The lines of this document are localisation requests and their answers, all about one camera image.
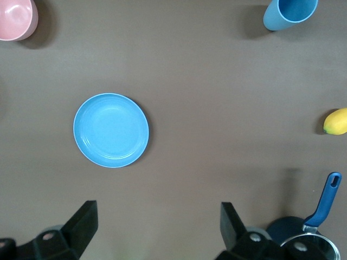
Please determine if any pink deep bowl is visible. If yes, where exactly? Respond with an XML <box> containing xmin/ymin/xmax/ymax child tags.
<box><xmin>0</xmin><ymin>0</ymin><xmax>38</xmax><ymax>42</ymax></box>

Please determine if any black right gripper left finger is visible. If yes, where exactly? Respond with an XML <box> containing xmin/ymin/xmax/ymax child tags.
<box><xmin>0</xmin><ymin>200</ymin><xmax>98</xmax><ymax>260</ymax></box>

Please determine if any blue shallow plate bowl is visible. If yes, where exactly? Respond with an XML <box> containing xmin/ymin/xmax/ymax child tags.
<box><xmin>73</xmin><ymin>93</ymin><xmax>150</xmax><ymax>168</ymax></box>

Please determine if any blue cup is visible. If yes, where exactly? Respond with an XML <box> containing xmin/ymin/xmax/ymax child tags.
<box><xmin>262</xmin><ymin>0</ymin><xmax>319</xmax><ymax>31</ymax></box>

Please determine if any glass lid blue knob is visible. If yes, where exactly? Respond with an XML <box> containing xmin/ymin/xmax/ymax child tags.
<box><xmin>280</xmin><ymin>233</ymin><xmax>340</xmax><ymax>260</ymax></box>

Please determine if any yellow lemon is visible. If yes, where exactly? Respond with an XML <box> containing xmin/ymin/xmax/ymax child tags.
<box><xmin>323</xmin><ymin>107</ymin><xmax>347</xmax><ymax>135</ymax></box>

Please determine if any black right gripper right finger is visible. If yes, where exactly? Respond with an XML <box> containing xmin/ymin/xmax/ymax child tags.
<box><xmin>216</xmin><ymin>201</ymin><xmax>326</xmax><ymax>260</ymax></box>

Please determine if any dark blue saucepan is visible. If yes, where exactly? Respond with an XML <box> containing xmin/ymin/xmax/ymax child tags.
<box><xmin>267</xmin><ymin>172</ymin><xmax>342</xmax><ymax>247</ymax></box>

